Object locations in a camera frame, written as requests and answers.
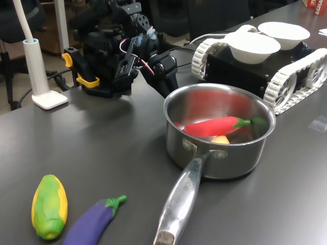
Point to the red toy chilli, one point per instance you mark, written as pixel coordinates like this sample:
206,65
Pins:
212,126

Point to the yellow green toy corn cob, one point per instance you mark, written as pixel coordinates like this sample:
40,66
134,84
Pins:
49,209

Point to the pale grey putty lump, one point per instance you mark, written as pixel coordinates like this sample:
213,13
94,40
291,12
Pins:
138,40
150,33

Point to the black office chair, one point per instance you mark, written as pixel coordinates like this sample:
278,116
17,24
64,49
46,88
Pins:
171,15
219,15
7,23

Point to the black vehicle with white tracks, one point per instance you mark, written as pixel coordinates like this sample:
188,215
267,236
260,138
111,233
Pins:
235,74

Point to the black clamp with yellow grips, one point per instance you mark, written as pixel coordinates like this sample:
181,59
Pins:
81,66

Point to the orange toy carrot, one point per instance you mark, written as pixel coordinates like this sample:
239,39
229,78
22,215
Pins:
221,140

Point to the white bowl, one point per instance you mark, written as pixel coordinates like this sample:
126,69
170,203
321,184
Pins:
251,49
286,33

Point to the white upright beam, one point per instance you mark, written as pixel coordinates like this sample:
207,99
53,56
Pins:
61,25

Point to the brown wooden cabinet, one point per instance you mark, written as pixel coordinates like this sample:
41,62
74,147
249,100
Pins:
48,38

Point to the clear tape patch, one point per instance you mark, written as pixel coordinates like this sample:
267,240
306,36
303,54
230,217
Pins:
318,123

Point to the purple toy aubergine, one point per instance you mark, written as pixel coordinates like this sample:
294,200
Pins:
92,222

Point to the red printed carton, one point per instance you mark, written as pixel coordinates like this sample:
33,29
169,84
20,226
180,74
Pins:
321,7
309,3

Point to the white paper sheet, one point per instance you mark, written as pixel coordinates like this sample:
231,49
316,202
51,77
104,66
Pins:
324,31

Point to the black gripper camera board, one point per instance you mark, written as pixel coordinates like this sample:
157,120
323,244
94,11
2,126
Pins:
124,67

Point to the white post with flat foot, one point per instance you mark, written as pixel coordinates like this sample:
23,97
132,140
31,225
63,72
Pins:
38,74

